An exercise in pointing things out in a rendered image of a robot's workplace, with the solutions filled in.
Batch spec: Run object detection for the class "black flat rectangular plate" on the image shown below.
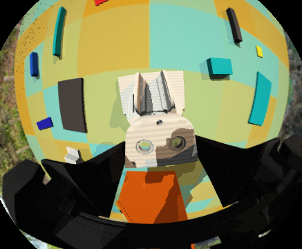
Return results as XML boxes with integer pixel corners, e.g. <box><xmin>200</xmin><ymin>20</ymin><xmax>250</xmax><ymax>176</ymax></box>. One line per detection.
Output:
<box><xmin>57</xmin><ymin>77</ymin><xmax>87</xmax><ymax>133</ymax></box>

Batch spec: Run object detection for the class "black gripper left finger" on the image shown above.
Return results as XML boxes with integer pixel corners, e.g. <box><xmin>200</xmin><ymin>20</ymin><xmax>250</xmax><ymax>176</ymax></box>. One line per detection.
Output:
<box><xmin>41</xmin><ymin>141</ymin><xmax>126</xmax><ymax>219</ymax></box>

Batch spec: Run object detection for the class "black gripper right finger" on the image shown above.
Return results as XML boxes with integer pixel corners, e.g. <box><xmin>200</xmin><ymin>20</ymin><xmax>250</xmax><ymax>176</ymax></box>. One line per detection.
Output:
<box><xmin>195</xmin><ymin>135</ymin><xmax>281</xmax><ymax>208</ymax></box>

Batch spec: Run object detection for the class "teal flat plate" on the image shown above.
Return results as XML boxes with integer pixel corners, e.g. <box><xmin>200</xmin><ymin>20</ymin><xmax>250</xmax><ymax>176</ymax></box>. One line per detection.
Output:
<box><xmin>248</xmin><ymin>72</ymin><xmax>272</xmax><ymax>125</ymax></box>

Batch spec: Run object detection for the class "black long rectangular bar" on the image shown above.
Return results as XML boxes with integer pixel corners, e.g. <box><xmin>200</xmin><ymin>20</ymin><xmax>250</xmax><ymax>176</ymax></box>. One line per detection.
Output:
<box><xmin>226</xmin><ymin>8</ymin><xmax>242</xmax><ymax>42</ymax></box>

